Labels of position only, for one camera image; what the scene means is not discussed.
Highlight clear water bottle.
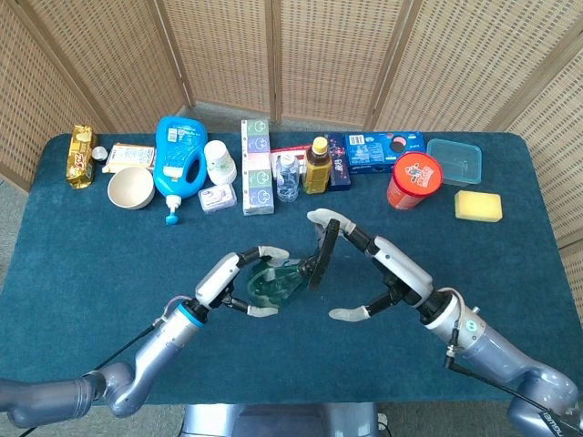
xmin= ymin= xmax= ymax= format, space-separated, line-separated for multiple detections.
xmin=276 ymin=152 xmax=301 ymax=204

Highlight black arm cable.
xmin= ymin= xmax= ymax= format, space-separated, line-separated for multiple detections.
xmin=17 ymin=313 xmax=170 ymax=437
xmin=443 ymin=326 xmax=583 ymax=427

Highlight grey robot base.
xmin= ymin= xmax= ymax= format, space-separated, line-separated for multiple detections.
xmin=180 ymin=401 xmax=380 ymax=437

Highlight clear blue food container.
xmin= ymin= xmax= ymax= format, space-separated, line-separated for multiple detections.
xmin=425 ymin=137 xmax=484 ymax=186

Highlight woven folding screen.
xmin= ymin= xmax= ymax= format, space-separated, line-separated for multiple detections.
xmin=0 ymin=0 xmax=583 ymax=320

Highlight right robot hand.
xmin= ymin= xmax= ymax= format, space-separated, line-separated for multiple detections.
xmin=306 ymin=208 xmax=445 ymax=322

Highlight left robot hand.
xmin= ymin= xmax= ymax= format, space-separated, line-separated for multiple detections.
xmin=192 ymin=245 xmax=291 ymax=319

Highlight stacked tissue packs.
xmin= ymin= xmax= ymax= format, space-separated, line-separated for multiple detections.
xmin=240 ymin=118 xmax=276 ymax=217

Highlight red and white flat box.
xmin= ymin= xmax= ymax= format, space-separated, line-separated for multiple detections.
xmin=270 ymin=143 xmax=316 ymax=177

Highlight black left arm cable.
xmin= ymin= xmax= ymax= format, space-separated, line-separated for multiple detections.
xmin=17 ymin=313 xmax=170 ymax=437

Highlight yellow sponge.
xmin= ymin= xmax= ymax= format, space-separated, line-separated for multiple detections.
xmin=454 ymin=189 xmax=504 ymax=223

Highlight yellow snack bag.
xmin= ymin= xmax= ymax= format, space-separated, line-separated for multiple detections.
xmin=66 ymin=124 xmax=97 ymax=190

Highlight clear purple floss pick box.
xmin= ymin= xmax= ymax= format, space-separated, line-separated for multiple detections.
xmin=197 ymin=182 xmax=239 ymax=216

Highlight orange tub with red lid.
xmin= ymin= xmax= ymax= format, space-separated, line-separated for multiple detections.
xmin=386 ymin=150 xmax=445 ymax=212

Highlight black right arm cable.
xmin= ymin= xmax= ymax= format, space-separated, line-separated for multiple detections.
xmin=443 ymin=326 xmax=583 ymax=427

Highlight white pill bottle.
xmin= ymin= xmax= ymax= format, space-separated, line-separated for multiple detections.
xmin=203 ymin=139 xmax=239 ymax=186

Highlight blue detergent pump bottle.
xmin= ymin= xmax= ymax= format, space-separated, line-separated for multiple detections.
xmin=152 ymin=116 xmax=210 ymax=227

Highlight yellow tea bottle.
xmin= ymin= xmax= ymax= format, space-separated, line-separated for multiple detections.
xmin=302 ymin=136 xmax=334 ymax=196

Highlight blue cookie box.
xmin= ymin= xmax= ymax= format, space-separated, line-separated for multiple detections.
xmin=342 ymin=130 xmax=427 ymax=176

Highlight small dark blue box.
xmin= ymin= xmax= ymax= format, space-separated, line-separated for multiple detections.
xmin=328 ymin=133 xmax=353 ymax=192

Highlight beige bowl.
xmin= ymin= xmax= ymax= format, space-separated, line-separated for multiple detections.
xmin=107 ymin=166 xmax=157 ymax=211

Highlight blue table cloth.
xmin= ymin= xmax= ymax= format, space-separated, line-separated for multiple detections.
xmin=0 ymin=130 xmax=583 ymax=407

